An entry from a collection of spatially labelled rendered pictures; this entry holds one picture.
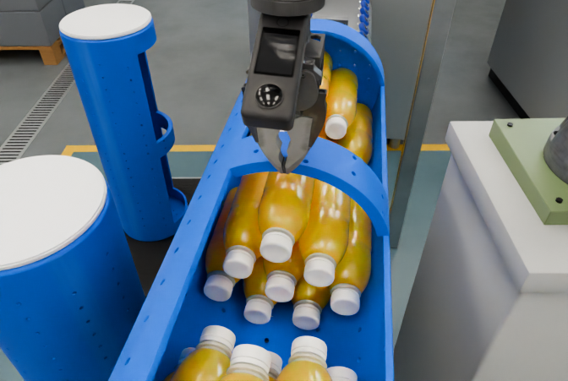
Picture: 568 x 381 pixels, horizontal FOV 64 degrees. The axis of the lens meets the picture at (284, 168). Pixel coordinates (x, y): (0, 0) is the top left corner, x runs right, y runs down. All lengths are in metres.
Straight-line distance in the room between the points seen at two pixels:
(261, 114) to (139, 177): 1.37
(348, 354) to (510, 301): 0.22
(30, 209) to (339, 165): 0.54
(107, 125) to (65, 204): 0.80
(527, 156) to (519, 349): 0.28
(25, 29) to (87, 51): 2.42
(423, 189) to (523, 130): 1.71
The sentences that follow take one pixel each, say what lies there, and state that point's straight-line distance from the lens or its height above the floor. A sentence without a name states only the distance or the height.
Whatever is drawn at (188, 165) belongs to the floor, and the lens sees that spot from 2.56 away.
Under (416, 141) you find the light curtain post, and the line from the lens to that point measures 1.75.
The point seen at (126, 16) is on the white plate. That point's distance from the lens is 1.60.
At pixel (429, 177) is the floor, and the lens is 2.55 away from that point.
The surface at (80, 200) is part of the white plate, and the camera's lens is 0.86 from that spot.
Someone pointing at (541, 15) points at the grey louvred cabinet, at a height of 0.62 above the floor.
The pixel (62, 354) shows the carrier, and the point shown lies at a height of 0.79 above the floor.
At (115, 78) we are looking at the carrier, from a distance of 1.53.
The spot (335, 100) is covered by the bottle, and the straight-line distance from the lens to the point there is 0.86.
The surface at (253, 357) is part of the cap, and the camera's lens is 0.46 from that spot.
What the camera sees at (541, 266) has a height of 1.15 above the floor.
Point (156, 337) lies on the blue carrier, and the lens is 0.43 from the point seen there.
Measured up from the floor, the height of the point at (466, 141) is 1.15.
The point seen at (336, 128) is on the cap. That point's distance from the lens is 0.83.
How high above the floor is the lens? 1.57
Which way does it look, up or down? 39 degrees down
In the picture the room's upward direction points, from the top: straight up
